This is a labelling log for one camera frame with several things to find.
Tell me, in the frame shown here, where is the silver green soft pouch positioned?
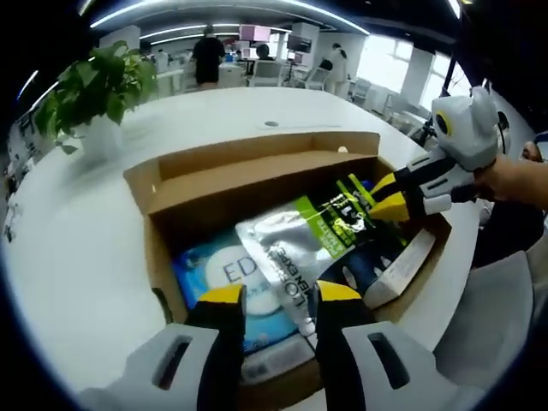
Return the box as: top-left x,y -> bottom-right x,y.
235,173 -> 414,343

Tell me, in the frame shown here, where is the person's right hand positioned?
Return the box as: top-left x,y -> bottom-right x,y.
472,157 -> 545,207

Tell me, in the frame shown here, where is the long white carton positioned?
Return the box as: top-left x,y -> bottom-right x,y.
363,229 -> 438,310

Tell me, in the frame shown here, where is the pink screen monitor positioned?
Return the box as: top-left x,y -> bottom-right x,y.
239,24 -> 271,45

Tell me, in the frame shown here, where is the white square pillar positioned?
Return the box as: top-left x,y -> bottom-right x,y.
99,30 -> 141,59

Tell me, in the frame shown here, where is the green potted plant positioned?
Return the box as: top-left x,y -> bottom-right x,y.
33,40 -> 160,163

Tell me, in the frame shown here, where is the white office chair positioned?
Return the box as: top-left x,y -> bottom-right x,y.
252,59 -> 284,87
306,68 -> 334,92

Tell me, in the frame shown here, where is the brown cardboard shoe box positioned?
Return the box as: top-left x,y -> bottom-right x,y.
122,131 -> 454,399

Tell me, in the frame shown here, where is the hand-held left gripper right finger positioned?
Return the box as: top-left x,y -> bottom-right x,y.
314,280 -> 484,411

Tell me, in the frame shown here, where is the blue wet wipes pack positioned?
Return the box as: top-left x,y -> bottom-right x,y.
172,230 -> 313,356

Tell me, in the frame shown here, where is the dark screen monitor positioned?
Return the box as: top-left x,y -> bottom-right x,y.
287,34 -> 313,54

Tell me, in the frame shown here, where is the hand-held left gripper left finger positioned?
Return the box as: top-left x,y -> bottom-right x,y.
79,285 -> 248,411

